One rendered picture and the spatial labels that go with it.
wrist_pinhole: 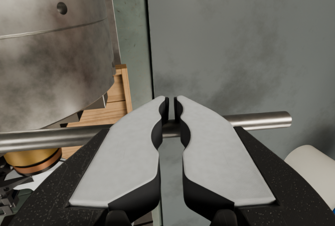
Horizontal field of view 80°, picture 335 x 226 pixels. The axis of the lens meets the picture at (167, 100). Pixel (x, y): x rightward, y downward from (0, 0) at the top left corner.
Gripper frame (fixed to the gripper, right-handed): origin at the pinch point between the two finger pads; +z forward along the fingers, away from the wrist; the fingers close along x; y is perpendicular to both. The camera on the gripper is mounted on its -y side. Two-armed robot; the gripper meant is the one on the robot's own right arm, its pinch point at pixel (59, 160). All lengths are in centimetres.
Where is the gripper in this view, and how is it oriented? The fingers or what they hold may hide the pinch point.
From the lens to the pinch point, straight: 43.8
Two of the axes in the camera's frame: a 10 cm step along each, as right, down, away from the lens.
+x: 2.4, 4.4, -8.6
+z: 9.7, -1.2, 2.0
